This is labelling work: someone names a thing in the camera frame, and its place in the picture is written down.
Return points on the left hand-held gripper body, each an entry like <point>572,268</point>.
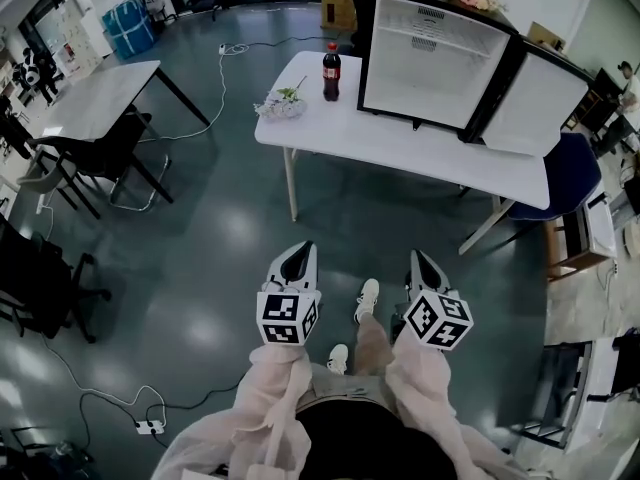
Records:
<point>282,313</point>

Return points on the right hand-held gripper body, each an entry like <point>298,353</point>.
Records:
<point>435,318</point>

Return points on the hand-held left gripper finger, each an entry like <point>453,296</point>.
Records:
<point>277,270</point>
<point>312,268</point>

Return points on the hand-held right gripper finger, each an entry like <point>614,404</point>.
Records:
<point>415,273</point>
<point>440,280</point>

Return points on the cola bottle red cap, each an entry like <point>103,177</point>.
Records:
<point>331,78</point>

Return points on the black mini fridge door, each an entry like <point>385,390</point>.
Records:
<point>430,68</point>

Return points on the person's left forearm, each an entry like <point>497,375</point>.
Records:
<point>272,383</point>

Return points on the person's right forearm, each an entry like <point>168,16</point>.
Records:
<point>420,373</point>

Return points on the person's right white shoe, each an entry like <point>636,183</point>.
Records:
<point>367,298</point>

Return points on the person's white shoe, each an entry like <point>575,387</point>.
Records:
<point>367,298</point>
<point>339,358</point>

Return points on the person's right leg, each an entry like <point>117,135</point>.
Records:
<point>372,343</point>

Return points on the person's left white shoe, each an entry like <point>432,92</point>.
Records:
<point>339,358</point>

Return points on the person's beige shorts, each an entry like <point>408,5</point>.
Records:
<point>345,388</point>

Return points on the white folding table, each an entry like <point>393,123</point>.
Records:
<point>400,148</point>

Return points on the person's black top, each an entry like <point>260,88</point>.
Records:
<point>375,443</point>

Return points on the wooden side cabinet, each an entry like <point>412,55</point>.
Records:
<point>575,238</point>

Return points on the black metal rack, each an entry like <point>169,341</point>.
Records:
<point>560,393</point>

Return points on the purple artificial flower bunch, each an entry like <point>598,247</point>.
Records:
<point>282,105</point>

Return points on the blue chair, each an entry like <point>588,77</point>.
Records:
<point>570,178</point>

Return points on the white power strip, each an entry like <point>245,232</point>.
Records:
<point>150,425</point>

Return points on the black chair with chrome base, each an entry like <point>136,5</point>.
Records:
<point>100,153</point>

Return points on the black swivel chair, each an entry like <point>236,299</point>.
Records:
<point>45,278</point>

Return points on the grey marble table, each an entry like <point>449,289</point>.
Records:
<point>100,98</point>

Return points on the beige chair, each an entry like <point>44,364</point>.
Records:
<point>45,180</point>

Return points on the brown cardboard box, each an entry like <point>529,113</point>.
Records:
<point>339,8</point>

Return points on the blue wrapped bundle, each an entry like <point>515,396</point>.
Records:
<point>129,25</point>

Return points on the white cabinets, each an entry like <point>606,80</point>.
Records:
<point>75,28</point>

